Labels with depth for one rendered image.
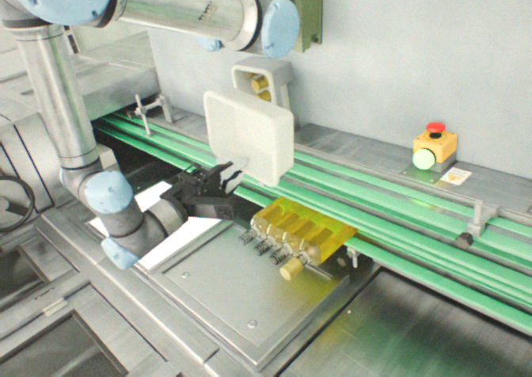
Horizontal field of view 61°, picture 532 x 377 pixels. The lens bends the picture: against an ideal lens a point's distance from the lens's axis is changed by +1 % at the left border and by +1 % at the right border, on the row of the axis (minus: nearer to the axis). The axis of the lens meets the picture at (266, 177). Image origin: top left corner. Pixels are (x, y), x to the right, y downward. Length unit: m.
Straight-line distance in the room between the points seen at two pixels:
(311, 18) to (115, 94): 1.00
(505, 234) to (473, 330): 0.30
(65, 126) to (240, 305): 0.61
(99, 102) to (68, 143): 0.98
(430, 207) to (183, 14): 0.62
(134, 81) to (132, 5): 1.20
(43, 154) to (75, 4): 1.20
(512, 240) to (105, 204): 0.74
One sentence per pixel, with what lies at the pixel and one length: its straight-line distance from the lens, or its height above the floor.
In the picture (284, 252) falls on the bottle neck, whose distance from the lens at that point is 1.09.
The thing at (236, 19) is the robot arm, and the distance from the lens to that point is 0.88.
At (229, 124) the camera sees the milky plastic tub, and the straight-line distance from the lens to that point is 1.08.
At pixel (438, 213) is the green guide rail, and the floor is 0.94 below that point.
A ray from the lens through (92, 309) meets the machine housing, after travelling 1.41.
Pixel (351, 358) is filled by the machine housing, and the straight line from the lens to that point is 1.09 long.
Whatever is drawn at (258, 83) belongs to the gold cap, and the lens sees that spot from 1.36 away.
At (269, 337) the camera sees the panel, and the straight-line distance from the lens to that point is 1.10.
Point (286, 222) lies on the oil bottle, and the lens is 1.16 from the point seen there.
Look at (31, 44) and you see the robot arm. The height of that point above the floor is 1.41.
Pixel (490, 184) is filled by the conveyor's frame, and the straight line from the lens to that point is 1.05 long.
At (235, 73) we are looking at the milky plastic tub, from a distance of 1.39.
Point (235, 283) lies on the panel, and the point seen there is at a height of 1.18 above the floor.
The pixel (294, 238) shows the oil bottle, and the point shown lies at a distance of 1.10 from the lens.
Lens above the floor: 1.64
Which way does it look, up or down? 33 degrees down
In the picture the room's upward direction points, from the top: 123 degrees counter-clockwise
